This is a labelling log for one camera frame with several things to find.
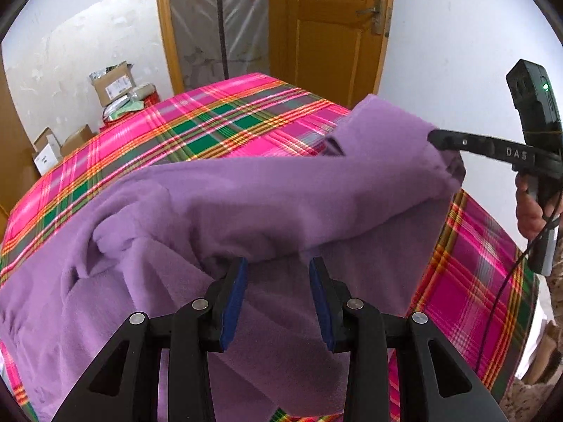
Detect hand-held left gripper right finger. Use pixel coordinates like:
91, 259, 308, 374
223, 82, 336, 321
310, 256, 506, 422

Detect white cardboard box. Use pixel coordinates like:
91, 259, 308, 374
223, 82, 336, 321
33, 127, 62, 175

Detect clear plastic sheet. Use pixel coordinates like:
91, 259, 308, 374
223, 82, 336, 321
169, 0, 271, 93

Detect wooden door frame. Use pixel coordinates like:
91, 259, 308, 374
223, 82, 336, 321
154, 0, 185, 95

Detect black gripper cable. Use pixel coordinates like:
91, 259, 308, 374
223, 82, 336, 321
475, 213, 563, 374

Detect purple fleece pants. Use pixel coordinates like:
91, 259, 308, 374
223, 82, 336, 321
0, 94, 467, 422

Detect brown labelled cardboard box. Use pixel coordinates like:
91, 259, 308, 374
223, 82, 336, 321
90, 62, 137, 106

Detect wooden wardrobe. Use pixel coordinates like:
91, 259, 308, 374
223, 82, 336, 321
0, 62, 40, 225

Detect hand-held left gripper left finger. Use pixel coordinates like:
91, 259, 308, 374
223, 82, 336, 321
53, 257, 248, 422

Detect person's right hand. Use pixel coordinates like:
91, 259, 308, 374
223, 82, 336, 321
515, 175, 552, 240

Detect pink plaid blanket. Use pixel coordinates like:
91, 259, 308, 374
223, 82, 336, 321
0, 72, 539, 422

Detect small brown cardboard box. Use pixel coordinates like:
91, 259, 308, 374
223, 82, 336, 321
62, 125, 95, 156

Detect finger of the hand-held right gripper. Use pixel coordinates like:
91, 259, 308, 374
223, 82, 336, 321
429, 128, 495, 159

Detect wooden door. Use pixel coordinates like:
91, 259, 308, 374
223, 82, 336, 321
268, 0, 397, 108

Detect metal door handle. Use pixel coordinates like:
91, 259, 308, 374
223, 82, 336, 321
356, 0, 392, 36

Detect person's floral pajamas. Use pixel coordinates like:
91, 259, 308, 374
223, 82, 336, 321
499, 316, 563, 422

